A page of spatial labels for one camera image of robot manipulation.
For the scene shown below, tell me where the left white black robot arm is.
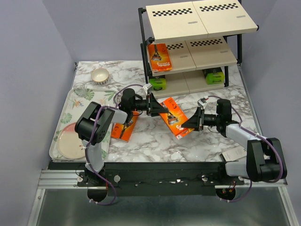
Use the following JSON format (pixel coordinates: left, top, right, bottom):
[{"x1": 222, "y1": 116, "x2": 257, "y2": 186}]
[{"x1": 75, "y1": 83, "x2": 167, "y2": 186}]

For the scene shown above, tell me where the aluminium black mounting rail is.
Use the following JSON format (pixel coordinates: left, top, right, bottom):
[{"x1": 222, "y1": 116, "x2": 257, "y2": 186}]
[{"x1": 37, "y1": 161, "x2": 288, "y2": 197}]

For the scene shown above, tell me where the white leaf-print tray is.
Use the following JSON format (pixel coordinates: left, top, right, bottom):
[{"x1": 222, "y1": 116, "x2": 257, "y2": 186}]
[{"x1": 49, "y1": 88, "x2": 116, "y2": 162}]

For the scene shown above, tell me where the white paper card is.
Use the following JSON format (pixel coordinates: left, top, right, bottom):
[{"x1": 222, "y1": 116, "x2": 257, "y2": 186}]
[{"x1": 220, "y1": 146, "x2": 246, "y2": 162}]

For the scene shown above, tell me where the beige black three-tier shelf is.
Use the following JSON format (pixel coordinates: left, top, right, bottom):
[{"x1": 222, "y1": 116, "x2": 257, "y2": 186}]
[{"x1": 138, "y1": 0, "x2": 259, "y2": 98}]

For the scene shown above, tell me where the white bowl orange rim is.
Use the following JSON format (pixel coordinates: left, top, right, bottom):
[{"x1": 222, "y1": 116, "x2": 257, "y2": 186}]
[{"x1": 91, "y1": 68, "x2": 110, "y2": 85}]

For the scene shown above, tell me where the pink white plate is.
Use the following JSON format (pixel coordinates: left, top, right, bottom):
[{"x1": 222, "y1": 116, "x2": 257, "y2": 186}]
[{"x1": 57, "y1": 123, "x2": 85, "y2": 160}]

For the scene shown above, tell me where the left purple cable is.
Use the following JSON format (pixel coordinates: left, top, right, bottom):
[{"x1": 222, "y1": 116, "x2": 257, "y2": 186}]
[{"x1": 84, "y1": 84, "x2": 145, "y2": 206}]

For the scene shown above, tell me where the clear drinking glass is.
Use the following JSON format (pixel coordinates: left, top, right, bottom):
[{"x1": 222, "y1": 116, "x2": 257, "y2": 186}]
[{"x1": 73, "y1": 82, "x2": 86, "y2": 97}]

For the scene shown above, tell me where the purple cable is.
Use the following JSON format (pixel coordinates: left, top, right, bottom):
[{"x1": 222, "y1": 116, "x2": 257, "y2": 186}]
[
  {"x1": 84, "y1": 84, "x2": 145, "y2": 206},
  {"x1": 206, "y1": 95, "x2": 284, "y2": 203}
]

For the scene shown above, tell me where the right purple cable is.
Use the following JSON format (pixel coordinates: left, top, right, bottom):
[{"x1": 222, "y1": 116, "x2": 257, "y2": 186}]
[{"x1": 206, "y1": 95, "x2": 284, "y2": 203}]

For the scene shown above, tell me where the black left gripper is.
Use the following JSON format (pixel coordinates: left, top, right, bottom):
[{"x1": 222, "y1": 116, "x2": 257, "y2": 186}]
[{"x1": 130, "y1": 93, "x2": 167, "y2": 117}]

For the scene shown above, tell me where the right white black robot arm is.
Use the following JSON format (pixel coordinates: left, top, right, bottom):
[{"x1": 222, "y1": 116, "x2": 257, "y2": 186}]
[{"x1": 181, "y1": 97, "x2": 287, "y2": 185}]

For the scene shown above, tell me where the orange Gillette Fusion5 box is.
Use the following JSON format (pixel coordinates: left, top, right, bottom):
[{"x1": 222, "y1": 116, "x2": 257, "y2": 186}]
[{"x1": 111, "y1": 111, "x2": 139, "y2": 142}]

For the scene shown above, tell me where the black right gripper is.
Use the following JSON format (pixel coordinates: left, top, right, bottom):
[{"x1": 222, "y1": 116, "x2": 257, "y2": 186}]
[{"x1": 182, "y1": 107, "x2": 221, "y2": 132}]

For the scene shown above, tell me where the black green razor box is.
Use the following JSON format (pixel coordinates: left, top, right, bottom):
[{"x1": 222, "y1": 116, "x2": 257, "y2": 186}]
[
  {"x1": 202, "y1": 67, "x2": 225, "y2": 85},
  {"x1": 149, "y1": 75, "x2": 166, "y2": 91}
]

